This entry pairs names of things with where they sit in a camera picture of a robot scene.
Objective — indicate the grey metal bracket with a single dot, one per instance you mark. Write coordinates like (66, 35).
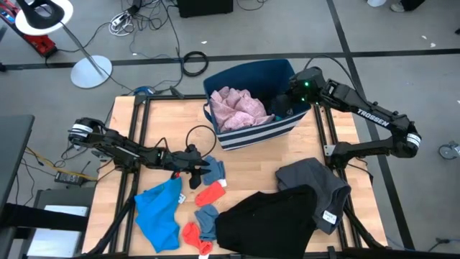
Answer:
(328, 149)

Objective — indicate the pink garment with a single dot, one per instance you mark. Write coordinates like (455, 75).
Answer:
(237, 109)

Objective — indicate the black power adapter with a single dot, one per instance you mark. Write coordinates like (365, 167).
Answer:
(70, 178)

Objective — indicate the slate blue sock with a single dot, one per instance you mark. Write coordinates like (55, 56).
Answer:
(215, 171)
(207, 221)

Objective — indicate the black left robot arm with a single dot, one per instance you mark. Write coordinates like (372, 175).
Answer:
(118, 147)

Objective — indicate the black desk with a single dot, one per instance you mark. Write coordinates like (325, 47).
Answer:
(14, 151)

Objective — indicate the grey cabinet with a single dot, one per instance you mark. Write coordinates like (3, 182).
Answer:
(57, 237)

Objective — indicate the black box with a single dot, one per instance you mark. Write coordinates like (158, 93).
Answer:
(205, 7)

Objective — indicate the person's shoe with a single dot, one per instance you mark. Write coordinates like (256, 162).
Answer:
(397, 7)

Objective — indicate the person's leg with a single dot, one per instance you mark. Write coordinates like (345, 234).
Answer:
(413, 3)

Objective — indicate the dark grey garment white tag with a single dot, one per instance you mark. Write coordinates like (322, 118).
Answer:
(316, 187)

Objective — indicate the orange sock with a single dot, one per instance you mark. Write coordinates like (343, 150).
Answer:
(192, 234)
(210, 194)

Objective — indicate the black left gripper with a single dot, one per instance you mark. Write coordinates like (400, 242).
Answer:
(181, 160)

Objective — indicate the navy white-striped fabric bin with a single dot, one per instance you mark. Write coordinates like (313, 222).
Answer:
(258, 136)

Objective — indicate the grey caster wheel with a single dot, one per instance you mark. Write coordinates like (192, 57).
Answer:
(447, 151)

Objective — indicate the black garment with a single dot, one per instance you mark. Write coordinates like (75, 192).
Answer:
(266, 226)

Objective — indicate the red toolbox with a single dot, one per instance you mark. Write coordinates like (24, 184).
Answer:
(43, 45)

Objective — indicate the white round object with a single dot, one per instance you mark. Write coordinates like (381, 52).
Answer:
(375, 2)

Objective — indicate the white power strip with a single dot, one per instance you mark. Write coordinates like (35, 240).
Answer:
(116, 22)

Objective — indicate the bright blue shirt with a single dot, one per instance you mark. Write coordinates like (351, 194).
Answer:
(158, 216)

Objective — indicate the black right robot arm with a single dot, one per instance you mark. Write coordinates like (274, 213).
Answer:
(377, 118)

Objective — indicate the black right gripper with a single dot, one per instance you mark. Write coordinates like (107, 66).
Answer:
(307, 84)

